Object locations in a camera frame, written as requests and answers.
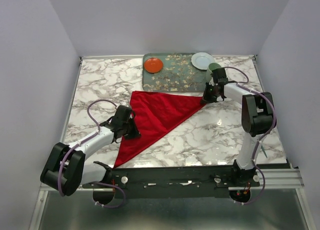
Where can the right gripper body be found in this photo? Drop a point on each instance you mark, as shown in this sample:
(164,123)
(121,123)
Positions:
(209,95)

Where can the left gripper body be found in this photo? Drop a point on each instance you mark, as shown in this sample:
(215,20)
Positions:
(130,129)

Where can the red cloth napkin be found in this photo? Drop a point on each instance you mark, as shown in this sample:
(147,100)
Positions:
(156,114)

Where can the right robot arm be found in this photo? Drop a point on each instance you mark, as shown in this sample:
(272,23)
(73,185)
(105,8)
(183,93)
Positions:
(258,117)

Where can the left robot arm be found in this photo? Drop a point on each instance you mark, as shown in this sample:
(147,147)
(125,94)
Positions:
(65,168)

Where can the green cup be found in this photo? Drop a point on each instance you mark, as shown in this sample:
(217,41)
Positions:
(211,67)

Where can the light blue plate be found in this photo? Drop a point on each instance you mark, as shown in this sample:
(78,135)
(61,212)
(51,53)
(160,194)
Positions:
(202,60)

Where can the floral teal serving tray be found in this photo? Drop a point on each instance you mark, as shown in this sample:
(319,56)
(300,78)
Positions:
(177,75)

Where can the orange saucer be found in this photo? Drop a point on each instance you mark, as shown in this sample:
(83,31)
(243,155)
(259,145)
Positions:
(153,65)

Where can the teal spoon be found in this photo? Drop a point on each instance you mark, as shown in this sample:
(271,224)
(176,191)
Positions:
(263,150)

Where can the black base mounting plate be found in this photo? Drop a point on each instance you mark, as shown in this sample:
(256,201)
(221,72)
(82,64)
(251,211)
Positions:
(171,192)

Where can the aluminium frame rail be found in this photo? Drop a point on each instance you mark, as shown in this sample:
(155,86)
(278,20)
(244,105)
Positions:
(271,177)

